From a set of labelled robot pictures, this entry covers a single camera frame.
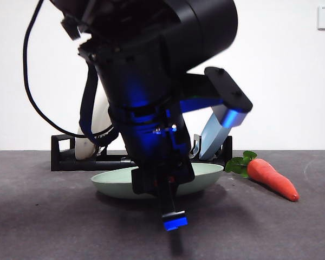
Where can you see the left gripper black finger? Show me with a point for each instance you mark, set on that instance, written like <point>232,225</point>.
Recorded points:
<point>177,242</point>

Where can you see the green plate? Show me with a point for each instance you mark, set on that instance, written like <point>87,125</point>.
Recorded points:
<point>111,184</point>

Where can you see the orange carrot with green leaves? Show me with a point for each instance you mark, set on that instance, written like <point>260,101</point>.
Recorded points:
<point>268,178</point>

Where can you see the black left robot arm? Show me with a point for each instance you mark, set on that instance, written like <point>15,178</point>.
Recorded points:
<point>151,54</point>

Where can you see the blue plate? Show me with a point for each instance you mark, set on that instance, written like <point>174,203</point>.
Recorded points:
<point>212,140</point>

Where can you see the white plate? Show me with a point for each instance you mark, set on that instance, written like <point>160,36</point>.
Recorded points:
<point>85,151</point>

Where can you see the black plate rack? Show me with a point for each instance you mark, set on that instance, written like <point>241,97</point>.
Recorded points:
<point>62,162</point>

